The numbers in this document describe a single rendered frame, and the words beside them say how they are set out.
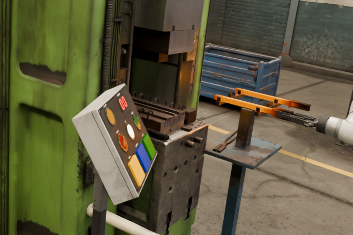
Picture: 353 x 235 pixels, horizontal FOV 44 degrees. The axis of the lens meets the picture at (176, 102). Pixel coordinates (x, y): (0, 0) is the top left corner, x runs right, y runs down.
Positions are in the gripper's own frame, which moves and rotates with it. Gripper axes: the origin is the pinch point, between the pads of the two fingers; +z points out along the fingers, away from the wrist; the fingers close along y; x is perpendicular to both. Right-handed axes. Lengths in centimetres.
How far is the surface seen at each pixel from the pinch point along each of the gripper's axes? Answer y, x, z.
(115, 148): -104, 7, 14
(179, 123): -30.3, -7.8, 37.1
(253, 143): 20.7, -26.0, 19.0
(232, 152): -0.1, -26.0, 21.5
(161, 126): -45, -6, 37
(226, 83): 319, -67, 175
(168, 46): -46, 28, 37
